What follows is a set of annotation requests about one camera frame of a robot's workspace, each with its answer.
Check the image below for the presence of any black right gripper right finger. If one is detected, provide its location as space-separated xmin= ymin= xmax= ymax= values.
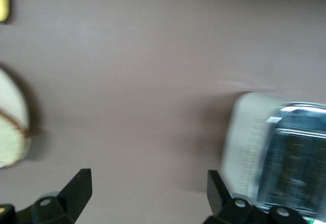
xmin=203 ymin=170 xmax=309 ymax=224

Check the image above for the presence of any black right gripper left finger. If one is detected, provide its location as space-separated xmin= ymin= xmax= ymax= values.
xmin=15 ymin=167 xmax=92 ymax=224

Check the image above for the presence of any brown bread slice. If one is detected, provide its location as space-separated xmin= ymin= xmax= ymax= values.
xmin=0 ymin=111 xmax=33 ymax=169

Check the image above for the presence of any round wooden plate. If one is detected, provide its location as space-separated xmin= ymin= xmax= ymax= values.
xmin=0 ymin=63 xmax=30 ymax=133

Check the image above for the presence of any cream and chrome toaster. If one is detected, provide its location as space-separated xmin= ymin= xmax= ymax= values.
xmin=220 ymin=91 xmax=326 ymax=221

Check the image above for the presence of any brown table cover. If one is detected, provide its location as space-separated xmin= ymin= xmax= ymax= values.
xmin=0 ymin=0 xmax=326 ymax=224

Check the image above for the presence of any yellow quilted oven mitt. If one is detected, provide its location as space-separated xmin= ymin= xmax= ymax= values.
xmin=0 ymin=0 xmax=11 ymax=23

